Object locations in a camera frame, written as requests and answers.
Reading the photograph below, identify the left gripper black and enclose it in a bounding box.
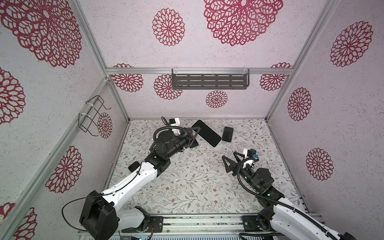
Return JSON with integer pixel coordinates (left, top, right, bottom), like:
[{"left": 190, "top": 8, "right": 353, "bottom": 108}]
[{"left": 165, "top": 125, "right": 200, "bottom": 159}]

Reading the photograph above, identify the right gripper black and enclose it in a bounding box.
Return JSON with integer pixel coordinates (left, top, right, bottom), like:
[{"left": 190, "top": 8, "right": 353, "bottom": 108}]
[{"left": 224, "top": 151, "right": 260, "bottom": 194}]

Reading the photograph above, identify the light blue phone case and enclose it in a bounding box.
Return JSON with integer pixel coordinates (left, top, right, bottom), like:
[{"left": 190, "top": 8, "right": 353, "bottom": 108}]
[{"left": 128, "top": 161, "right": 141, "bottom": 173}]

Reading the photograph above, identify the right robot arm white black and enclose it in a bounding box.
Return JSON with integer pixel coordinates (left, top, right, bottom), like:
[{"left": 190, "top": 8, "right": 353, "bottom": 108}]
[{"left": 222, "top": 149, "right": 354, "bottom": 240}]

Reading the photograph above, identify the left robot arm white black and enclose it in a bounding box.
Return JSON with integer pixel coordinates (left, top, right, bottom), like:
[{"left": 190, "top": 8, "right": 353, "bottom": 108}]
[{"left": 80, "top": 126, "right": 201, "bottom": 240}]

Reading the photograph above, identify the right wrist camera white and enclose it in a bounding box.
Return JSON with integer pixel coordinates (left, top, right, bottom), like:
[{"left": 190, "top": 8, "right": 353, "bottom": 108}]
[{"left": 243, "top": 149, "right": 259, "bottom": 162}]

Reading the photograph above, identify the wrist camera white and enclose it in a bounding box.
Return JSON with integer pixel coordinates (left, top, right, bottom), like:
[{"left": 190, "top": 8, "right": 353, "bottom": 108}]
[
  {"left": 169, "top": 118, "right": 181, "bottom": 126},
  {"left": 243, "top": 149, "right": 259, "bottom": 162}
]

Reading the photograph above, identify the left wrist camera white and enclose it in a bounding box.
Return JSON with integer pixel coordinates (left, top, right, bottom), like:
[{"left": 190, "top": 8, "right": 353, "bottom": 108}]
[{"left": 169, "top": 118, "right": 181, "bottom": 126}]

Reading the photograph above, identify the dark metal wall shelf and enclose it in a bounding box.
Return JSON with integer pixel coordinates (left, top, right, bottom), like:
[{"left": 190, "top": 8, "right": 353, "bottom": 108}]
[{"left": 171, "top": 69, "right": 250, "bottom": 90}]

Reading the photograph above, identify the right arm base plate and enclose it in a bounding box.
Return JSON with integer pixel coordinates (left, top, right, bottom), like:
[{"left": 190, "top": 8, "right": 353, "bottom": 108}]
[{"left": 241, "top": 215, "right": 271, "bottom": 232}]

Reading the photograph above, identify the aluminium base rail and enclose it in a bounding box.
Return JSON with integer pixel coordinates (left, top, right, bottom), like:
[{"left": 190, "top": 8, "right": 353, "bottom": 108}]
[{"left": 120, "top": 214, "right": 261, "bottom": 238}]

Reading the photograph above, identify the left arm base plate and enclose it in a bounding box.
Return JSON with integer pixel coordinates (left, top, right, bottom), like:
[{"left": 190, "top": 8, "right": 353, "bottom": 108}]
[{"left": 121, "top": 216, "right": 164, "bottom": 234}]

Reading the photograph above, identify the black wire wall basket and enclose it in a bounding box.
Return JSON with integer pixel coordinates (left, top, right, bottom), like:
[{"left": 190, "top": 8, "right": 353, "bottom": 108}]
[{"left": 78, "top": 95, "right": 113, "bottom": 139}]

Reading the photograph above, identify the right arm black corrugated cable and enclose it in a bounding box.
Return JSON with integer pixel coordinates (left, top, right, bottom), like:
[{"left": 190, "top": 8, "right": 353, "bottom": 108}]
[{"left": 236, "top": 157, "right": 340, "bottom": 240}]

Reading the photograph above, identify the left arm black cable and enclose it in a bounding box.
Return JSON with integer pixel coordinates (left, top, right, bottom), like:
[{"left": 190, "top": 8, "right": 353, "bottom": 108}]
[{"left": 61, "top": 167, "right": 142, "bottom": 232}]

